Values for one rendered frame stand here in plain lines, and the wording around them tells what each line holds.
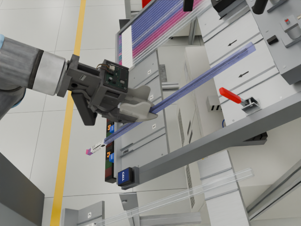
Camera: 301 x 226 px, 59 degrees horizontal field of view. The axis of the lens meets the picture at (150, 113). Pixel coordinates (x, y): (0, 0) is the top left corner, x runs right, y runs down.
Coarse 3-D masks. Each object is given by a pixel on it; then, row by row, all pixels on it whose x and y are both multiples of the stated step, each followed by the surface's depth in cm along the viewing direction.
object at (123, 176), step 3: (123, 171) 74; (126, 171) 73; (120, 174) 75; (123, 174) 74; (126, 174) 73; (120, 177) 74; (123, 177) 73; (126, 177) 72; (120, 180) 74; (123, 180) 73; (126, 180) 72
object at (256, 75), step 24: (216, 24) 76; (240, 24) 69; (216, 48) 72; (240, 48) 66; (264, 48) 61; (240, 72) 64; (264, 72) 59; (240, 96) 61; (264, 96) 57; (288, 96) 53
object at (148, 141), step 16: (144, 64) 96; (144, 80) 91; (160, 80) 86; (160, 96) 82; (160, 112) 79; (144, 128) 82; (160, 128) 76; (128, 144) 85; (144, 144) 79; (160, 144) 74; (128, 160) 82; (144, 160) 77
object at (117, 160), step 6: (120, 102) 97; (114, 126) 90; (120, 138) 89; (114, 144) 86; (120, 144) 87; (114, 150) 85; (114, 156) 84; (114, 162) 83; (120, 162) 84; (114, 168) 82; (120, 168) 82; (114, 174) 81
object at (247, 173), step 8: (248, 168) 47; (224, 176) 50; (232, 176) 49; (240, 176) 48; (248, 176) 47; (208, 184) 51; (216, 184) 50; (224, 184) 49; (184, 192) 54; (192, 192) 53; (200, 192) 52; (160, 200) 57; (168, 200) 56; (176, 200) 55; (136, 208) 61; (144, 208) 59; (152, 208) 58; (112, 216) 64; (120, 216) 63; (128, 216) 61; (96, 224) 67; (104, 224) 65
